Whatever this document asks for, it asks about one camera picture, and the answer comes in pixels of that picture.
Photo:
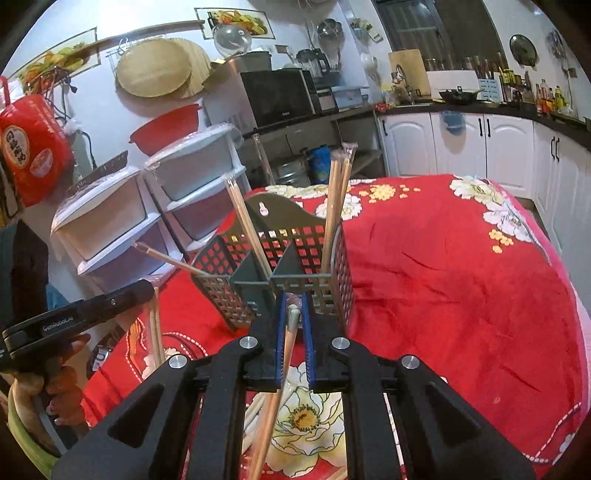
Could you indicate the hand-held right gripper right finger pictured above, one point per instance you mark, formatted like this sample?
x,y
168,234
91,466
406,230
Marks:
x,y
308,355

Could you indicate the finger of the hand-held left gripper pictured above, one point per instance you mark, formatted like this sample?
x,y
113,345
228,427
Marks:
x,y
122,297

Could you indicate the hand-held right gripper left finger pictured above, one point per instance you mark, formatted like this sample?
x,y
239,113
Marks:
x,y
279,355

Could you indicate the chopstick pair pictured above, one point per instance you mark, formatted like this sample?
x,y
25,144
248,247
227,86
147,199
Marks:
x,y
288,341

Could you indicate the grey plastic utensil basket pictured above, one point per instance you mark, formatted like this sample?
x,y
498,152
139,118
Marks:
x,y
251,295

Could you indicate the bunch of chopsticks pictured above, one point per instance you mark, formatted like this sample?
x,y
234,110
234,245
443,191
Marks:
x,y
334,203

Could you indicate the person's left hand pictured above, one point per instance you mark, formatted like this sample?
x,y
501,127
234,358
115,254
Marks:
x,y
64,392

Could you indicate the white plastic drawer tower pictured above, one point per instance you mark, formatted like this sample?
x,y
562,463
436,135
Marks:
x,y
194,170
106,217

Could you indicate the red floral blanket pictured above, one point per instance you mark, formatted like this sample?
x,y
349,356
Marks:
x,y
438,323

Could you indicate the red plastic basin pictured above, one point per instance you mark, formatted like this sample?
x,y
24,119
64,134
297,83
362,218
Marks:
x,y
164,131

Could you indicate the red plastic bag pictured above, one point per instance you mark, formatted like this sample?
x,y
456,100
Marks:
x,y
32,143

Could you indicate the blue bucket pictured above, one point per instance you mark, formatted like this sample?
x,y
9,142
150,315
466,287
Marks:
x,y
319,166

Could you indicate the metal kitchen shelf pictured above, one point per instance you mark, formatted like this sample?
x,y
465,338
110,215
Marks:
x,y
360,159

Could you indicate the round bamboo tray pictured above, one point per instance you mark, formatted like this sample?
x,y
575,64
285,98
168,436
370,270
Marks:
x,y
201,69
152,67

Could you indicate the microwave oven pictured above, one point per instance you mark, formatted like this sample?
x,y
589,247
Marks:
x,y
277,99

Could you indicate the white plastic container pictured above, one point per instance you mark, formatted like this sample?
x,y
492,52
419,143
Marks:
x,y
351,98

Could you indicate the metal baking pan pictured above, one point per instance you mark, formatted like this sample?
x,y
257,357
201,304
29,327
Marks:
x,y
251,62

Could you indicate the blue hanging bin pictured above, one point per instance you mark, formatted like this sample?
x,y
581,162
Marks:
x,y
451,122

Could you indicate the glass pot lid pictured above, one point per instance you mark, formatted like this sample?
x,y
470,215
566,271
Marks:
x,y
233,39

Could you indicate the white kitchen cabinets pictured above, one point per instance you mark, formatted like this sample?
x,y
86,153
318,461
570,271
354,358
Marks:
x,y
498,147

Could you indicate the blender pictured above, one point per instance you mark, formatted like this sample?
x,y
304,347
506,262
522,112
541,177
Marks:
x,y
314,67

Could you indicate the wooden cutting board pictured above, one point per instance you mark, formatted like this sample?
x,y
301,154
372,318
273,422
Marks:
x,y
407,74

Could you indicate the white kettle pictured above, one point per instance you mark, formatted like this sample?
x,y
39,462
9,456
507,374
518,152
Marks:
x,y
368,62

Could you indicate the black wok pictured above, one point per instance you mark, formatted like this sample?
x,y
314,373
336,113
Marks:
x,y
459,96

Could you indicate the blue knife block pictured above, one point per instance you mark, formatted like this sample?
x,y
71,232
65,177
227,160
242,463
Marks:
x,y
489,90

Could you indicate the hanging metal strainer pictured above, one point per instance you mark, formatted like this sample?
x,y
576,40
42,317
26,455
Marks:
x,y
330,31

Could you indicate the dark window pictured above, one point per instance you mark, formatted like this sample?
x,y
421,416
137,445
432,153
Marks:
x,y
438,27

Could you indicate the row of condiment bottles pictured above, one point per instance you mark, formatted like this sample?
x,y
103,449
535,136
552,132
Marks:
x,y
551,99

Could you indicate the metal pot lid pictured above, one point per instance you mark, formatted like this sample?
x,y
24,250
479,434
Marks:
x,y
523,50

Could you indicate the food wall picture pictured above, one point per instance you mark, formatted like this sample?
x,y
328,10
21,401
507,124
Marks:
x,y
235,21
55,55

